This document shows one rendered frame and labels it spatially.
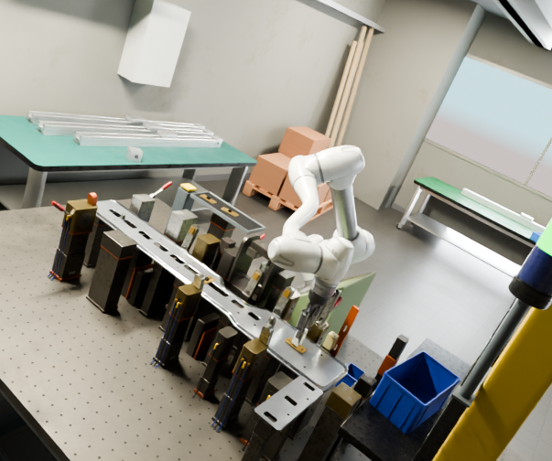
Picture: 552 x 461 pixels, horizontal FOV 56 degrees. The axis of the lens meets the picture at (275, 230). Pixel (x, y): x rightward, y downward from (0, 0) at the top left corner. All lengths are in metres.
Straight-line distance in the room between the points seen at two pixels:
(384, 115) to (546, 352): 7.01
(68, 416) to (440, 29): 6.96
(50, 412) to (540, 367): 1.43
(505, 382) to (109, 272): 1.59
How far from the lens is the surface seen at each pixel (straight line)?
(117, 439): 1.87
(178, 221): 2.38
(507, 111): 8.08
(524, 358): 1.16
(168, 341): 2.08
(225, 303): 2.08
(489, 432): 1.24
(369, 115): 8.09
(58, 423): 1.88
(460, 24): 7.84
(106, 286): 2.30
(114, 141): 4.25
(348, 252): 1.78
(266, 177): 6.24
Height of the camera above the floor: 2.06
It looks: 21 degrees down
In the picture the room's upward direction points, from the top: 22 degrees clockwise
